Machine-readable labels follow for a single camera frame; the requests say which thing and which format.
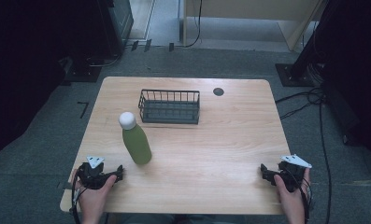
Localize person's left hand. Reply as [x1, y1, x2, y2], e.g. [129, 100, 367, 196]
[71, 169, 119, 217]

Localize beige wooden furniture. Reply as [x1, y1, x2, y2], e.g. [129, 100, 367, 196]
[182, 0, 326, 52]

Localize person's lap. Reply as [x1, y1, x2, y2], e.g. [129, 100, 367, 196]
[119, 213, 247, 224]

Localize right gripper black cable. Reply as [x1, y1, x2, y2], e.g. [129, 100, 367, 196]
[282, 166, 314, 224]

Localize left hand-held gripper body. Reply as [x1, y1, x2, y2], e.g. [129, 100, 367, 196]
[77, 156, 117, 190]

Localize person's right hand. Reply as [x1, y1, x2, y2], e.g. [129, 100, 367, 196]
[273, 167, 312, 217]

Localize dark wire basket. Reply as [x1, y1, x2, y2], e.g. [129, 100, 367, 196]
[137, 89, 201, 126]

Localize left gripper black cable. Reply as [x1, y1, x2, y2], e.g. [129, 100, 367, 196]
[68, 169, 83, 224]

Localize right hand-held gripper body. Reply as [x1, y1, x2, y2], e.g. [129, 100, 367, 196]
[268, 154, 313, 193]

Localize tangled black floor cables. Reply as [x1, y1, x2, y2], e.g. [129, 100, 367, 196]
[275, 87, 327, 121]

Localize dark cabinet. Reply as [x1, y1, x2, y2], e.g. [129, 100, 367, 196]
[97, 0, 135, 59]

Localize black metal stand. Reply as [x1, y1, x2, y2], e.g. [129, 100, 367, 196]
[275, 0, 331, 88]

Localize black stand base plate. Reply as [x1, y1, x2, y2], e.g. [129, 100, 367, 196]
[63, 55, 104, 84]

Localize green bottle with white cap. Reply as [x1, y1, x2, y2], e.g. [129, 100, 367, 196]
[118, 111, 153, 166]

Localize thin black hanging cable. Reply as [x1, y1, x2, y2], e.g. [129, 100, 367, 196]
[184, 0, 204, 49]

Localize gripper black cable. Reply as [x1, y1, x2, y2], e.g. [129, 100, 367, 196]
[282, 166, 314, 224]
[68, 169, 83, 224]

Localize long black floor cable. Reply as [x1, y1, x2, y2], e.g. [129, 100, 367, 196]
[318, 99, 335, 224]

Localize black floor tape marker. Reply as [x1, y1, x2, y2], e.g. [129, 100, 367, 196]
[77, 101, 90, 119]

